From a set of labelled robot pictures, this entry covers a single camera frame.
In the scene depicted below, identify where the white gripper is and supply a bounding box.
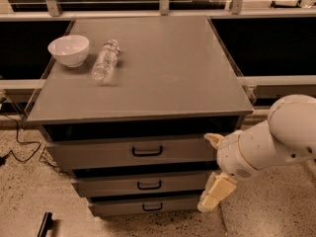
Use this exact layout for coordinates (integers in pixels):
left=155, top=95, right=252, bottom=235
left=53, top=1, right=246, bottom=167
left=197, top=130, right=261, bottom=212

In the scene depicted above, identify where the grey top drawer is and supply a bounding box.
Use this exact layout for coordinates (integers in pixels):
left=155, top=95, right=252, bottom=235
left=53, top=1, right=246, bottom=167
left=46, top=135, right=215, bottom=170

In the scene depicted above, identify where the grey drawer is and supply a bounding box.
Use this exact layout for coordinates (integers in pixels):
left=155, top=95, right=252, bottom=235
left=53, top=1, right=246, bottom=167
left=89, top=195, right=199, bottom=217
left=46, top=135, right=215, bottom=170
left=71, top=171, right=210, bottom=198

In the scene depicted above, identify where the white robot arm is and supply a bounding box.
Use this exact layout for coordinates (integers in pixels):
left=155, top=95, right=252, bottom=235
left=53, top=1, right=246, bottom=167
left=197, top=95, right=316, bottom=212

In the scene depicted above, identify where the grey middle drawer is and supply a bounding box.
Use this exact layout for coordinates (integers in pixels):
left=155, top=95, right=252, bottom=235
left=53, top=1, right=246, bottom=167
left=71, top=171, right=210, bottom=198

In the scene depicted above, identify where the grey bottom drawer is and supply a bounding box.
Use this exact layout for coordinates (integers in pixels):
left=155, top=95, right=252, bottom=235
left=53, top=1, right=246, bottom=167
left=89, top=195, right=199, bottom=217

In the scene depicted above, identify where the grey drawer cabinet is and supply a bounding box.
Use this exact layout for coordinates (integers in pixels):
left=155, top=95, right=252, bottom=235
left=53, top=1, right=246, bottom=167
left=28, top=17, right=252, bottom=204

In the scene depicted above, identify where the clear plastic water bottle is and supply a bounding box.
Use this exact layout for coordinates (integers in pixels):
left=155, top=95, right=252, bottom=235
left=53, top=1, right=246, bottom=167
left=92, top=39, right=120, bottom=85

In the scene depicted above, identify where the white ceramic bowl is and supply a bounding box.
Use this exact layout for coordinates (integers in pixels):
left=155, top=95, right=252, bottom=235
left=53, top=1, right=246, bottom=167
left=47, top=35, right=90, bottom=67

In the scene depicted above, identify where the black bar on floor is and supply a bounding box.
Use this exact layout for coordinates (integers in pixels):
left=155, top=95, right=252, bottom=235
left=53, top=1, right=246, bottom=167
left=37, top=212, right=53, bottom=237

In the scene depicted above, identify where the black wire basket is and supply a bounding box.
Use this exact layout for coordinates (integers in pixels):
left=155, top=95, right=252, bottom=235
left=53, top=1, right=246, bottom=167
left=39, top=147, right=67, bottom=174

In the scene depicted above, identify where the black power cable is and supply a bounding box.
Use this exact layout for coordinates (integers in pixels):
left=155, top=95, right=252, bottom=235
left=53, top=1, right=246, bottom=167
left=0, top=111, right=43, bottom=166

